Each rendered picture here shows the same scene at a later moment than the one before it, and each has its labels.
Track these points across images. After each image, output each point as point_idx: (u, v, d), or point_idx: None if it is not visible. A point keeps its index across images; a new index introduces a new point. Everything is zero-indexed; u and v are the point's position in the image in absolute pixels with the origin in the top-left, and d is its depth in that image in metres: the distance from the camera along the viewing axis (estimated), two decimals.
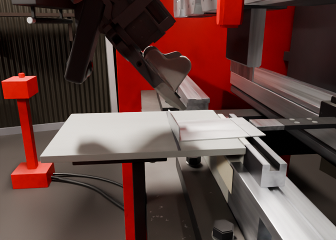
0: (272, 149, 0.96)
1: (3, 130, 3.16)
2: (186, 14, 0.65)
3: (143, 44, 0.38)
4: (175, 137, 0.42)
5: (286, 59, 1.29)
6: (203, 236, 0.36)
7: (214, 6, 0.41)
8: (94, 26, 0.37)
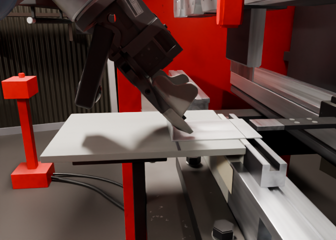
0: (272, 149, 0.96)
1: (3, 130, 3.16)
2: (186, 14, 0.65)
3: (151, 71, 0.39)
4: None
5: (286, 59, 1.29)
6: (203, 236, 0.36)
7: (214, 6, 0.41)
8: (103, 54, 0.38)
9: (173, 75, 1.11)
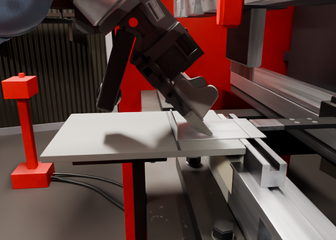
0: (272, 149, 0.96)
1: (3, 130, 3.16)
2: (186, 14, 0.65)
3: (172, 74, 0.40)
4: (175, 137, 0.42)
5: (286, 59, 1.29)
6: (203, 236, 0.36)
7: (214, 6, 0.41)
8: (125, 58, 0.39)
9: None
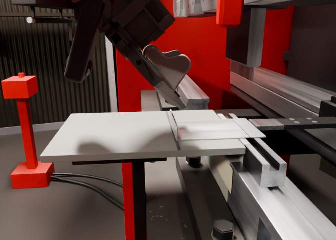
0: (272, 149, 0.96)
1: (3, 130, 3.16)
2: (186, 14, 0.65)
3: (143, 43, 0.38)
4: (175, 137, 0.42)
5: (286, 59, 1.29)
6: (203, 236, 0.36)
7: (214, 6, 0.41)
8: (93, 25, 0.37)
9: None
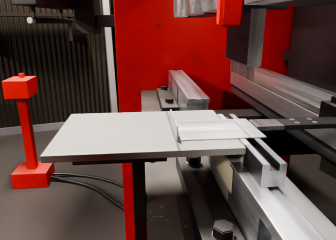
0: (272, 149, 0.96)
1: (3, 130, 3.16)
2: (186, 14, 0.65)
3: None
4: (175, 137, 0.42)
5: (286, 59, 1.29)
6: (203, 236, 0.36)
7: (214, 6, 0.41)
8: None
9: (173, 75, 1.11)
